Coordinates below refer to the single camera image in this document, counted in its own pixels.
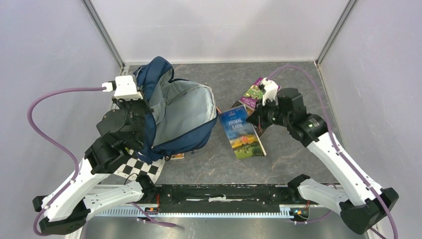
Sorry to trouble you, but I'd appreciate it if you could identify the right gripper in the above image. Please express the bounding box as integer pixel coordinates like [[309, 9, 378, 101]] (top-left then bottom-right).
[[246, 96, 292, 129]]

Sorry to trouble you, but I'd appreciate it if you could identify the purple Treehouse book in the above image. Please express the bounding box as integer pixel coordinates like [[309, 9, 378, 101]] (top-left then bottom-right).
[[239, 77, 264, 110]]

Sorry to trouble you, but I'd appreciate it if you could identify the Animal Farm book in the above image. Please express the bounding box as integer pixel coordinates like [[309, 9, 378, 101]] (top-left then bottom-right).
[[219, 105, 266, 159]]

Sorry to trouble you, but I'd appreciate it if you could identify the navy blue backpack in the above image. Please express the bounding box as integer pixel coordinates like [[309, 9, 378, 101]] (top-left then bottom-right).
[[133, 56, 218, 164]]

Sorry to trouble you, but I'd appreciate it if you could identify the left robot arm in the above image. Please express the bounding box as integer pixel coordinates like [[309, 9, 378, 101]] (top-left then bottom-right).
[[32, 99, 156, 236]]

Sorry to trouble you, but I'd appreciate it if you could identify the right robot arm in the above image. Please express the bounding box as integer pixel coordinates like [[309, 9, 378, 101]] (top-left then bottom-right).
[[247, 86, 399, 235]]

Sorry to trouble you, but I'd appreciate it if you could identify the orange card pack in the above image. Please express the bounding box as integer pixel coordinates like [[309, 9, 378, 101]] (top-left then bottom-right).
[[170, 153, 185, 160]]

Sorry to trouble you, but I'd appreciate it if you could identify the Three Days dark book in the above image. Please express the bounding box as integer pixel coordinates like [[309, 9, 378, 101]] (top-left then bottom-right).
[[232, 101, 267, 138]]

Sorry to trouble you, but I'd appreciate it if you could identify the checkerboard calibration board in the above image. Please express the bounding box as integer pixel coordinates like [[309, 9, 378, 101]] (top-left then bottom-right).
[[114, 150, 166, 184]]

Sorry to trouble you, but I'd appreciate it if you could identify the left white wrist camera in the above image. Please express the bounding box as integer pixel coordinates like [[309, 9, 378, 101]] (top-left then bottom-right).
[[102, 75, 144, 101]]

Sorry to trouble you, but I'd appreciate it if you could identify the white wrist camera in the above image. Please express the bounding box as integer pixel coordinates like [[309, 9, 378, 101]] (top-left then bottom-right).
[[102, 75, 144, 101], [258, 78, 279, 106]]

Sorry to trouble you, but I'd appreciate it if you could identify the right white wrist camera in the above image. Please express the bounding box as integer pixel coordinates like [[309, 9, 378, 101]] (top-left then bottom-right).
[[258, 78, 279, 106]]

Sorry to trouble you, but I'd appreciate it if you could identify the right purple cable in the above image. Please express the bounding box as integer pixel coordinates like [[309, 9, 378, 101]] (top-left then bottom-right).
[[267, 65, 399, 239]]

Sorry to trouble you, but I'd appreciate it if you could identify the aluminium frame rail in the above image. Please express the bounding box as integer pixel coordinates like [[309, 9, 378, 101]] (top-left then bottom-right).
[[75, 184, 373, 219]]

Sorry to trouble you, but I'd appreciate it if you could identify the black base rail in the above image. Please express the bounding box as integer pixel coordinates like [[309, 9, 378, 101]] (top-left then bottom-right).
[[124, 183, 320, 214]]

